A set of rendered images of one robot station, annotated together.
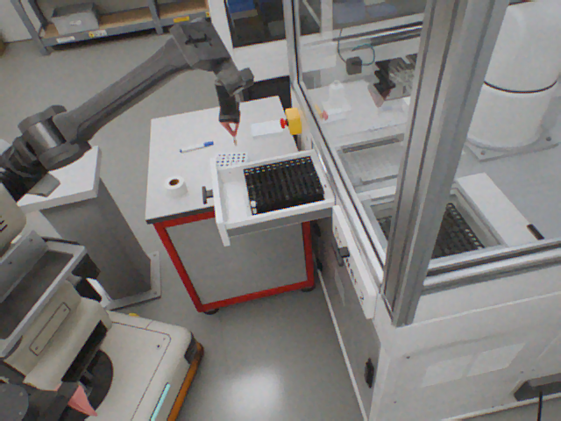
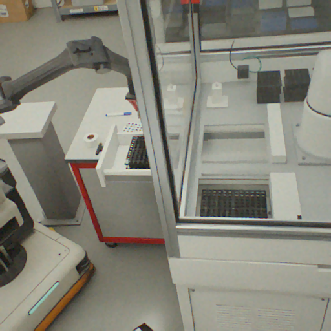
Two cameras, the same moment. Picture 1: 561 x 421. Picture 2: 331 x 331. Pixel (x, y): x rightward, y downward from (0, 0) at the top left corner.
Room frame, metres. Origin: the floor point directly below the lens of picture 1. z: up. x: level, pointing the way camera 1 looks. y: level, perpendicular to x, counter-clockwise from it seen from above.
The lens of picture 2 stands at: (-0.29, -0.46, 1.94)
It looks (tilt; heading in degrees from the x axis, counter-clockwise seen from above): 42 degrees down; 20
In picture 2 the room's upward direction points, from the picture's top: 10 degrees counter-clockwise
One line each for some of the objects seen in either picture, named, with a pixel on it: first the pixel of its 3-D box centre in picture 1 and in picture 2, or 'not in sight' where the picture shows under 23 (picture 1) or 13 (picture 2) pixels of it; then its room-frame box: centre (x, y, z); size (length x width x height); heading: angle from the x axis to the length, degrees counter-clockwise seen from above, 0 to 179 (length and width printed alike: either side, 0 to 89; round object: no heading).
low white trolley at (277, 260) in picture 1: (238, 211); (147, 171); (1.28, 0.23, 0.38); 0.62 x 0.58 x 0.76; 6
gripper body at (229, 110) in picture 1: (228, 104); (134, 88); (1.15, 0.15, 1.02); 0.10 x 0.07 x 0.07; 177
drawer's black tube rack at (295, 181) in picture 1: (283, 188); (155, 154); (0.89, 0.00, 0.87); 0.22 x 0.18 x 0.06; 96
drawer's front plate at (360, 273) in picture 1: (351, 258); not in sight; (0.59, -0.15, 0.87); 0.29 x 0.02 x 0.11; 6
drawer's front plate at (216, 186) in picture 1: (219, 199); (109, 154); (0.87, 0.20, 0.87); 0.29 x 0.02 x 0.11; 6
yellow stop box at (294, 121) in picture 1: (293, 121); not in sight; (1.23, -0.06, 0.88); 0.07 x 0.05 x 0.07; 6
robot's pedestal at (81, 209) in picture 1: (101, 236); (46, 167); (1.24, 0.86, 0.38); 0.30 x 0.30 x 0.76; 9
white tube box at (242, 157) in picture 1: (231, 163); (136, 131); (1.15, 0.19, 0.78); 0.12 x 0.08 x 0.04; 83
